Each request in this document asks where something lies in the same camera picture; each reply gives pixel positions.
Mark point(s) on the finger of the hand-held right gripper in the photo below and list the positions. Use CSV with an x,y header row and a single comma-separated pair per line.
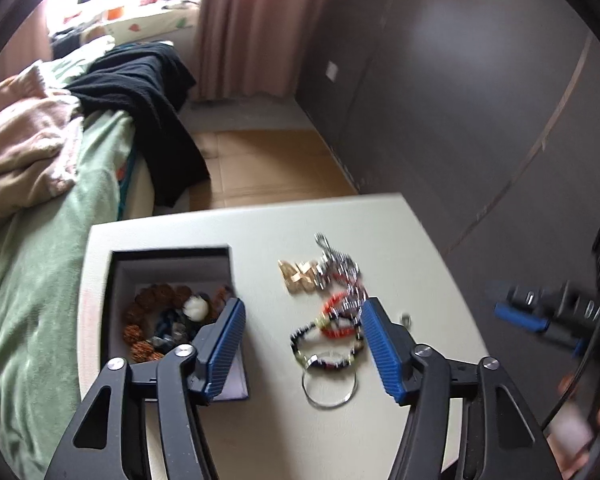
x,y
530,296
520,316

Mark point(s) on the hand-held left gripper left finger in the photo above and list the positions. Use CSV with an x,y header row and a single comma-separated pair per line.
x,y
226,345

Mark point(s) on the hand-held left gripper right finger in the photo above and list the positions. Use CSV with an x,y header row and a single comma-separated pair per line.
x,y
380,350

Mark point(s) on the dark jewelry box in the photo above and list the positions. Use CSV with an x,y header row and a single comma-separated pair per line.
x,y
125,270

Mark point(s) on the white stone bead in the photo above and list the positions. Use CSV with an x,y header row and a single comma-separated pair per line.
x,y
196,306

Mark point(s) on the silver bangle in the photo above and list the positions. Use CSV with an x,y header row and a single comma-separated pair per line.
x,y
325,404

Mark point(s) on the cardboard sheet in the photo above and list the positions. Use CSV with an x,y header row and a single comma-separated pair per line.
x,y
270,165

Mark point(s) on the green blanket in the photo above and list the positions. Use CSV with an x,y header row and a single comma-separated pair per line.
x,y
35,270

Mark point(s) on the black cloth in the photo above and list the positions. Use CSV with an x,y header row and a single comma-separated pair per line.
x,y
150,100

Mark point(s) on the pink blanket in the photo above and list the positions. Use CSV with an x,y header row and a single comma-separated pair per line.
x,y
20,145

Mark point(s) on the pink curtain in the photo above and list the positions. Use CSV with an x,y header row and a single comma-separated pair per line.
x,y
260,25

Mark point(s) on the white printed cloth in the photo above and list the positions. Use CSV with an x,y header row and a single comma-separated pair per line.
x,y
150,22

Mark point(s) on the wall outlet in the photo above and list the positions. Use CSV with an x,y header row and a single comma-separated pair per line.
x,y
333,70

